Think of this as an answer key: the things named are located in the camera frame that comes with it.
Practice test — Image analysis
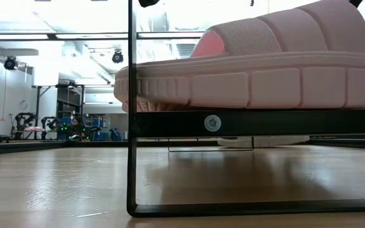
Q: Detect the black metal rig frame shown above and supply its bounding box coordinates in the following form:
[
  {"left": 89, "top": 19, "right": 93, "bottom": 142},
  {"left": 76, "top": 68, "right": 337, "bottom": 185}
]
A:
[{"left": 0, "top": 135, "right": 365, "bottom": 156}]

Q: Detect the person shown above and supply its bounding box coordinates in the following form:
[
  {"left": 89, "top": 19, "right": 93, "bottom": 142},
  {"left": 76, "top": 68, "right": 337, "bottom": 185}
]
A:
[{"left": 70, "top": 115, "right": 84, "bottom": 134}]

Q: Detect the black overhead beam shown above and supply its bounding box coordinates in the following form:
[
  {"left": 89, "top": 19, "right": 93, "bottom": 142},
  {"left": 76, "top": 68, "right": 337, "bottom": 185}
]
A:
[{"left": 0, "top": 30, "right": 365, "bottom": 41}]

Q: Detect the black ceiling spotlight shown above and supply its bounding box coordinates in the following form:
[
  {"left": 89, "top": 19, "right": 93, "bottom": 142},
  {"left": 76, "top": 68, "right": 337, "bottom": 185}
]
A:
[
  {"left": 3, "top": 56, "right": 19, "bottom": 71},
  {"left": 112, "top": 50, "right": 125, "bottom": 64}
]

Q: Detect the silver shelf bolt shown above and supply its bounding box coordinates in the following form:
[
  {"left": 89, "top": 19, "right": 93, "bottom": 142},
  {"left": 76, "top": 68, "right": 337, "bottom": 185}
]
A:
[{"left": 203, "top": 114, "right": 222, "bottom": 132}]

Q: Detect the light wooden board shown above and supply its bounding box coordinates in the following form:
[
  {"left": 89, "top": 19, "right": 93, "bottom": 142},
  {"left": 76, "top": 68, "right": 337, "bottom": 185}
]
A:
[{"left": 127, "top": 0, "right": 365, "bottom": 218}]

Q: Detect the black metal rack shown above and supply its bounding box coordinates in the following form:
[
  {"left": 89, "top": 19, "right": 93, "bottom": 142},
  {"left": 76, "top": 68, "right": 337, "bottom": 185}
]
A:
[{"left": 32, "top": 84, "right": 86, "bottom": 140}]

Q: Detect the yellow hanging cord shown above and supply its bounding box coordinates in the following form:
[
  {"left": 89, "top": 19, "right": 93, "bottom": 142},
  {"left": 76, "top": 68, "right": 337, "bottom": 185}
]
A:
[{"left": 1, "top": 69, "right": 8, "bottom": 123}]

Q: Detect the blue storage bin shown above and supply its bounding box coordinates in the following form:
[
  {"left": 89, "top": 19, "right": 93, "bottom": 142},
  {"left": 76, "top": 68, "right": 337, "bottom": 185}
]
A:
[{"left": 92, "top": 126, "right": 123, "bottom": 142}]

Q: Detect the pink rubber slide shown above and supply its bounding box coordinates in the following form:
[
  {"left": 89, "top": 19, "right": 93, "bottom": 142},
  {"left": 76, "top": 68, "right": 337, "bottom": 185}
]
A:
[{"left": 114, "top": 0, "right": 365, "bottom": 112}]

